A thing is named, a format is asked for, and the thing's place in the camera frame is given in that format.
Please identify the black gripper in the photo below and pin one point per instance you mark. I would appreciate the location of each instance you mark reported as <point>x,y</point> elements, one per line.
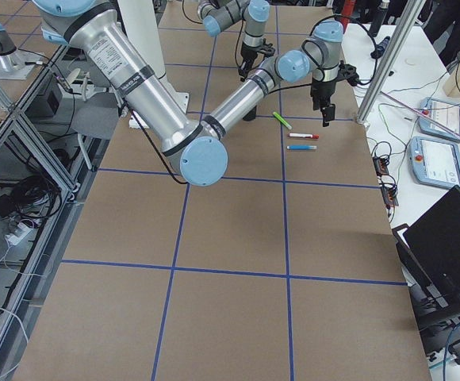
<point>320,90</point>
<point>247,55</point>

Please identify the red white marker pen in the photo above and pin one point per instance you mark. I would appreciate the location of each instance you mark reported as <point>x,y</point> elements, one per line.
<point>304,136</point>

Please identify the blue highlighter pen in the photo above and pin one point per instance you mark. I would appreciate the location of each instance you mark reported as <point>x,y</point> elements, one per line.
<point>301,147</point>

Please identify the green highlighter pen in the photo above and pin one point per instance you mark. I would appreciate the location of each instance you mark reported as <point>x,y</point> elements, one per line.
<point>282,120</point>

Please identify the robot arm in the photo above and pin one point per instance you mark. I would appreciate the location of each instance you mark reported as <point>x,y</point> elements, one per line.
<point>218,16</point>
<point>193,148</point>

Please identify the black mesh pen cup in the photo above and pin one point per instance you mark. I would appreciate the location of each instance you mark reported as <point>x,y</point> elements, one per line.
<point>251,115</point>

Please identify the red cylinder bottle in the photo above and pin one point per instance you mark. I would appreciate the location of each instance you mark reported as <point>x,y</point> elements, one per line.
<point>346,13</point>

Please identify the near teach pendant tablet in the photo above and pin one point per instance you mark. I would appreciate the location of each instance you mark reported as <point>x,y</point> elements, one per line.
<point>434,162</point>

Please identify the teach pendant tablet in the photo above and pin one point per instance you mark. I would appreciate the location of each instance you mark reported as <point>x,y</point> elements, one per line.
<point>434,162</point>
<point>446,113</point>

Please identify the black water bottle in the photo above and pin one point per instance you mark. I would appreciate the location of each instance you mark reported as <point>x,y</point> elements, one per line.
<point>378,17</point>

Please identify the far teach pendant tablet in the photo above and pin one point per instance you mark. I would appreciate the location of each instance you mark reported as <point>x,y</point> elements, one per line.
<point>446,113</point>

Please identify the grey office chair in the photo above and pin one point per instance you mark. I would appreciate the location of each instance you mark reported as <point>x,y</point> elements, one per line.
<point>97,118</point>

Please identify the black laptop computer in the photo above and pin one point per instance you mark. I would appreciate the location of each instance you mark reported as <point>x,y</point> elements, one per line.
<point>433,254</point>

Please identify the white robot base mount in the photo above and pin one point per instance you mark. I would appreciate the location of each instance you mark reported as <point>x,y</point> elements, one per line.
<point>142,32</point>

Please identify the aluminium frame post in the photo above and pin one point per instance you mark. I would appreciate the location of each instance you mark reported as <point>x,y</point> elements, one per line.
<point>400,34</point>

